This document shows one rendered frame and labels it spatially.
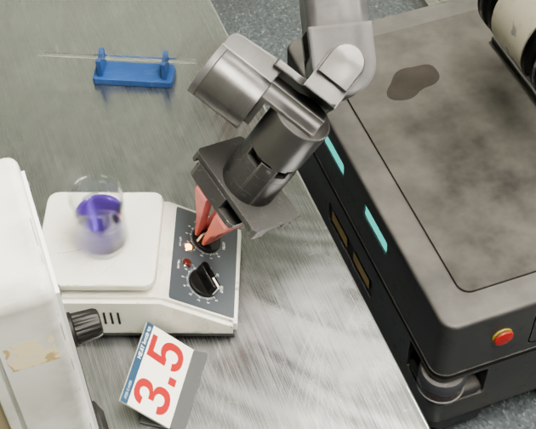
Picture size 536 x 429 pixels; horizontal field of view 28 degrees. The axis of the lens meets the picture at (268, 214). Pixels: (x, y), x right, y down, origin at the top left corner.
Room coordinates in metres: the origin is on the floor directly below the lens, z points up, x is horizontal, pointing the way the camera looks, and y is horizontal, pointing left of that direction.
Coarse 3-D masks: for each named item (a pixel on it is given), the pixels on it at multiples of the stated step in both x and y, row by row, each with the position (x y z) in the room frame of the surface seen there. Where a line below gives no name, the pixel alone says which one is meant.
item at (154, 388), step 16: (160, 336) 0.58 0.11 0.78; (160, 352) 0.57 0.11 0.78; (176, 352) 0.57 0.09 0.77; (144, 368) 0.54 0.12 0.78; (160, 368) 0.55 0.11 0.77; (176, 368) 0.56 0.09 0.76; (144, 384) 0.53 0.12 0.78; (160, 384) 0.53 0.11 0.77; (176, 384) 0.54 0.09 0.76; (128, 400) 0.51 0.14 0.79; (144, 400) 0.51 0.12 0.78; (160, 400) 0.52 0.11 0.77; (160, 416) 0.50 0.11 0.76
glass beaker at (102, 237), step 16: (80, 176) 0.68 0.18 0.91; (96, 176) 0.68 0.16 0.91; (112, 176) 0.68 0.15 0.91; (80, 192) 0.67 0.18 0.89; (96, 192) 0.68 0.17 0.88; (112, 192) 0.68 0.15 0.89; (80, 224) 0.64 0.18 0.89; (96, 224) 0.63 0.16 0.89; (112, 224) 0.64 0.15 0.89; (80, 240) 0.64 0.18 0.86; (96, 240) 0.63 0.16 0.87; (112, 240) 0.64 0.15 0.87; (128, 240) 0.65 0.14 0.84; (96, 256) 0.63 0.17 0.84; (112, 256) 0.64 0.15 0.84
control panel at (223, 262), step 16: (176, 224) 0.70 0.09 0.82; (192, 224) 0.70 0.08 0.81; (176, 240) 0.68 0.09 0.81; (192, 240) 0.68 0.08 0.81; (224, 240) 0.69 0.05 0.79; (176, 256) 0.65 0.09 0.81; (192, 256) 0.66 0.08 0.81; (208, 256) 0.67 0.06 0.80; (224, 256) 0.67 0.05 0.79; (176, 272) 0.64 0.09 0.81; (224, 272) 0.65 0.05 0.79; (176, 288) 0.62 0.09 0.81; (224, 288) 0.63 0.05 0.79; (192, 304) 0.60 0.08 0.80; (208, 304) 0.61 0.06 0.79; (224, 304) 0.61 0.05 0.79
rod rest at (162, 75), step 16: (96, 64) 0.98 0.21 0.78; (112, 64) 1.00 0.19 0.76; (128, 64) 1.00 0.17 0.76; (144, 64) 1.00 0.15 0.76; (160, 64) 0.97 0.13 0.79; (96, 80) 0.98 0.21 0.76; (112, 80) 0.97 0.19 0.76; (128, 80) 0.97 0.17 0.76; (144, 80) 0.97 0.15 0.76; (160, 80) 0.97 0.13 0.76
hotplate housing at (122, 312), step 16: (176, 208) 0.72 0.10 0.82; (160, 240) 0.67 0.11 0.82; (240, 240) 0.71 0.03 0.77; (160, 256) 0.65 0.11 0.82; (240, 256) 0.69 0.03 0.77; (160, 272) 0.63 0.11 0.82; (160, 288) 0.61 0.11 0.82; (64, 304) 0.60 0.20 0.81; (80, 304) 0.60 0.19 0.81; (96, 304) 0.60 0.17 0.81; (112, 304) 0.60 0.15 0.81; (128, 304) 0.60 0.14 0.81; (144, 304) 0.60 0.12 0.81; (160, 304) 0.60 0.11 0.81; (176, 304) 0.60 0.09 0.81; (112, 320) 0.60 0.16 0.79; (128, 320) 0.60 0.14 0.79; (144, 320) 0.60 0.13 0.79; (160, 320) 0.60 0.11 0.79; (176, 320) 0.60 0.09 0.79; (192, 320) 0.60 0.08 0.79; (208, 320) 0.60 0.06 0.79; (224, 320) 0.60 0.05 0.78
